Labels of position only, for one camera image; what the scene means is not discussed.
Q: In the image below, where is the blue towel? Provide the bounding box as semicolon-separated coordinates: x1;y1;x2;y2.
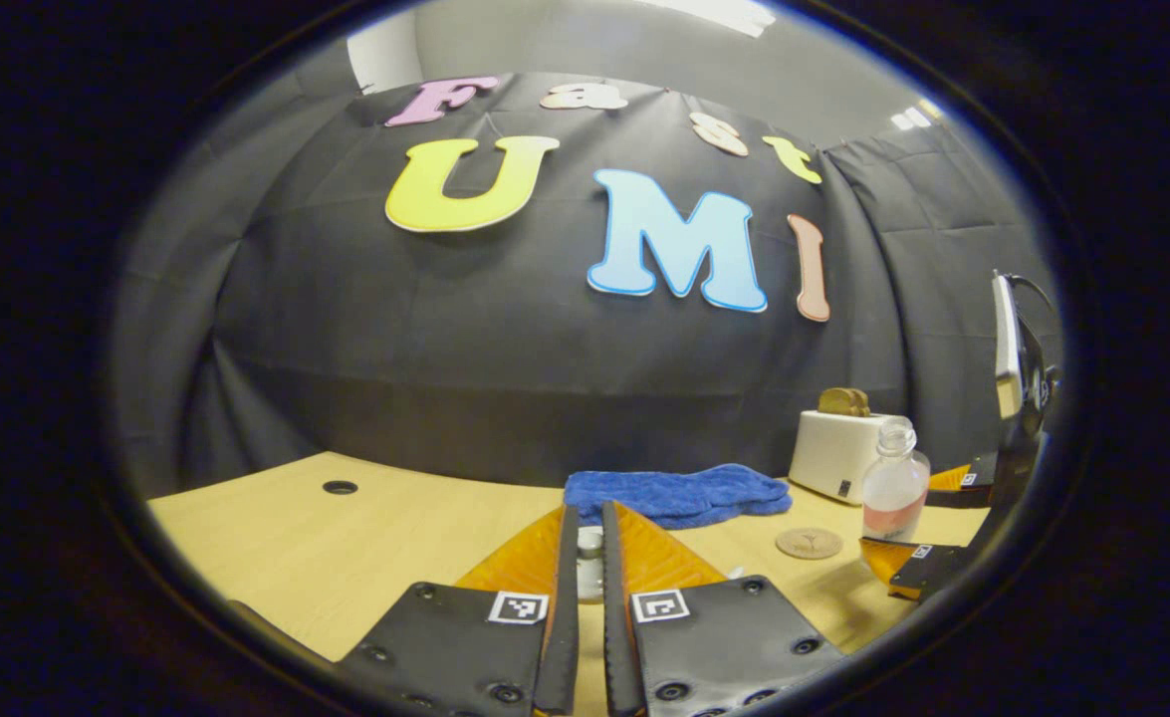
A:
563;463;793;530

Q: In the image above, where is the black cable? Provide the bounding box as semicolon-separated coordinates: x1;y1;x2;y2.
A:
1008;275;1057;315

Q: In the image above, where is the white toaster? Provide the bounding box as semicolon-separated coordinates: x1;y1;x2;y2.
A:
789;408;909;506

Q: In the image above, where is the ceiling light panel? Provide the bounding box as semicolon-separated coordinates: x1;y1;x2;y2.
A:
891;98;944;131
644;0;777;37

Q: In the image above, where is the round wooden coaster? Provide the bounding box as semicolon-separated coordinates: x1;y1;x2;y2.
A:
776;527;844;561

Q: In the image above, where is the clear water bottle pink label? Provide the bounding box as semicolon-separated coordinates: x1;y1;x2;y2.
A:
861;420;932;544

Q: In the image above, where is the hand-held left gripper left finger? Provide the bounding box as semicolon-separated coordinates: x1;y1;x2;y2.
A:
336;503;583;717

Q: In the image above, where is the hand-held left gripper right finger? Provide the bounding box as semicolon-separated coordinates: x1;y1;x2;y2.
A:
599;501;849;717

